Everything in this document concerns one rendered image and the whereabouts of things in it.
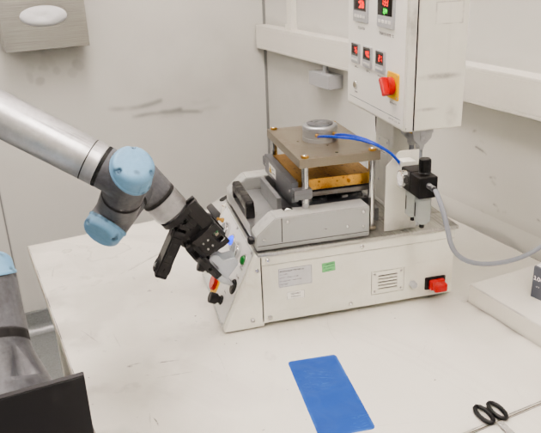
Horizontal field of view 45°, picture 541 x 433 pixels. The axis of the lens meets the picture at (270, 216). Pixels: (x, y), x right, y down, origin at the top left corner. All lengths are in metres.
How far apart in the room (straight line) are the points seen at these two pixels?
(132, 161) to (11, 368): 0.39
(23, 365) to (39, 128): 0.40
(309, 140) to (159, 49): 1.47
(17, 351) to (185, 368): 0.47
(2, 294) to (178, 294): 0.70
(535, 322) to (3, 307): 1.00
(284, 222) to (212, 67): 1.65
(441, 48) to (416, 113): 0.14
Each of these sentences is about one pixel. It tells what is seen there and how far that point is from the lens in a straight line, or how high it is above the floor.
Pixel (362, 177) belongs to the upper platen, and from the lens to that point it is 1.46.
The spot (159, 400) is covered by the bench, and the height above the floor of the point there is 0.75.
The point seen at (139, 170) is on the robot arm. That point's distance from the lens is 1.11.
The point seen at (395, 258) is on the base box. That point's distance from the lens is 1.49.
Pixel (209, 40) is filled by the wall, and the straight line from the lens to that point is 2.92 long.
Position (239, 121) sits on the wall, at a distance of 3.03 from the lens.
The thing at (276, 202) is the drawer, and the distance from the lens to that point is 1.45.
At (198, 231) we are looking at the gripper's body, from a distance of 1.36.
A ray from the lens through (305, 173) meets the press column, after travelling 1.38.
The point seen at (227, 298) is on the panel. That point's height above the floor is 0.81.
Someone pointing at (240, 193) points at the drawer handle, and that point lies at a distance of 1.48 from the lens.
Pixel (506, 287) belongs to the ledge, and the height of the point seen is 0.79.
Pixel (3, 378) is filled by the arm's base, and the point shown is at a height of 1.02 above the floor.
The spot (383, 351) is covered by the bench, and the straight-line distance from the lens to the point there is 1.38.
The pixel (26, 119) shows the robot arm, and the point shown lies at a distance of 1.16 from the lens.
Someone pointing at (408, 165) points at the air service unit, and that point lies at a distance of 1.41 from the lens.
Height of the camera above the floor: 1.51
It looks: 22 degrees down
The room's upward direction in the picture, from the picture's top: 2 degrees counter-clockwise
